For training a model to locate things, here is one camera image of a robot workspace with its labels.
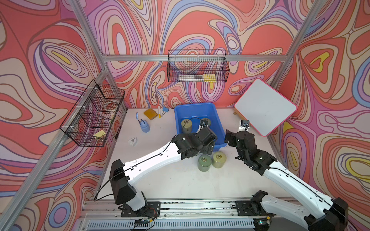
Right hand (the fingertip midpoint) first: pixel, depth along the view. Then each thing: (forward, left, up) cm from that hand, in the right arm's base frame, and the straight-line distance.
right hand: (235, 135), depth 77 cm
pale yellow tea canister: (+19, +26, -13) cm, 35 cm away
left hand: (-5, +17, +1) cm, 18 cm away
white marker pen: (+39, +49, -19) cm, 65 cm away
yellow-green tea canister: (-7, +8, -13) cm, 17 cm away
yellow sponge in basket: (0, +71, +6) cm, 71 cm away
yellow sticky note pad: (+37, +55, -19) cm, 69 cm away
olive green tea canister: (+21, +11, -13) cm, 27 cm away
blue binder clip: (+42, +44, -20) cm, 64 cm away
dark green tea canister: (-9, +17, -15) cm, 24 cm away
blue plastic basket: (+33, +23, -20) cm, 45 cm away
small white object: (+11, +64, -19) cm, 68 cm away
